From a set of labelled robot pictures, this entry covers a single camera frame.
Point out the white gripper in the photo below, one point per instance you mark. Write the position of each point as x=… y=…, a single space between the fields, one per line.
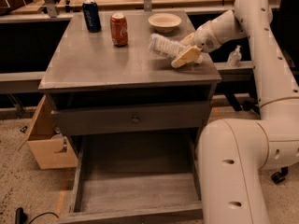
x=204 y=38

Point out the grey middle drawer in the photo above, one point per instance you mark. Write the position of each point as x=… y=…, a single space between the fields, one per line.
x=132 y=118

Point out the orange soda can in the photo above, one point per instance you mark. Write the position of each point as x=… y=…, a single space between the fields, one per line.
x=118 y=28

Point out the grey open bottom drawer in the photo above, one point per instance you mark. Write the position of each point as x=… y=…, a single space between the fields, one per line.
x=135 y=178

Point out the clear blue-label plastic bottle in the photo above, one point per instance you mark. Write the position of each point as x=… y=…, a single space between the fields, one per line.
x=166 y=47

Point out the black office chair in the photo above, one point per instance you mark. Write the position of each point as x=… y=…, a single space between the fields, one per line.
x=246 y=103

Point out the blue soda can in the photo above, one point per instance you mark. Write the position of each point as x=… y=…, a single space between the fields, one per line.
x=91 y=16

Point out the cardboard box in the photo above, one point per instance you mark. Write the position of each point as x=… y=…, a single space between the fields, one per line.
x=50 y=148

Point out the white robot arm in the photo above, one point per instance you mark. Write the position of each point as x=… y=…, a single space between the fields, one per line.
x=231 y=152

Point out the white paper bowl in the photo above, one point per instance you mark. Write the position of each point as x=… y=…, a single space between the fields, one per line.
x=164 y=22

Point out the grey wooden drawer cabinet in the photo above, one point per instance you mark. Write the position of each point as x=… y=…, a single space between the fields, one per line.
x=88 y=71

